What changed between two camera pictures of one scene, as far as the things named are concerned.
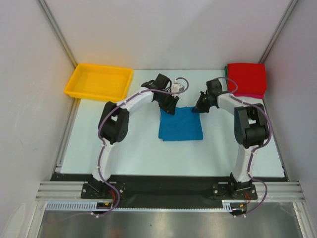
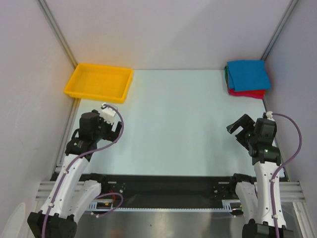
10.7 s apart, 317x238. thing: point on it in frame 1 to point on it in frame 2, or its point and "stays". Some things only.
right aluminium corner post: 290,9 stays
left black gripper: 170,107 to 111,135
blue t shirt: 184,125 to 251,75
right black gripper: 199,107 to 246,123
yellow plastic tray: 99,83 stays
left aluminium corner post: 51,18 stays
